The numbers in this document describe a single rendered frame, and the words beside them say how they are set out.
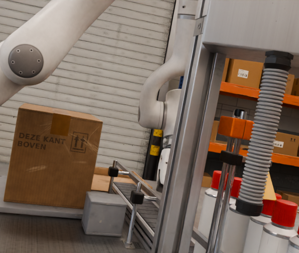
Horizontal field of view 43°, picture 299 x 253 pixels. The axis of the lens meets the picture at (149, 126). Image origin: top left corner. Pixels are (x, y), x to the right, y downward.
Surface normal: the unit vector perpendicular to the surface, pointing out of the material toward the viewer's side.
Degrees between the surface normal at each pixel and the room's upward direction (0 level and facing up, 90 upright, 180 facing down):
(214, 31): 90
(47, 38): 77
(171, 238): 90
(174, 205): 90
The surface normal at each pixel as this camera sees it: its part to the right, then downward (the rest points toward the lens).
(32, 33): 0.31, -0.26
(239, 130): 0.29, 0.11
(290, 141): 0.08, 0.06
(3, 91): 0.95, -0.07
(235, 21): -0.30, 0.00
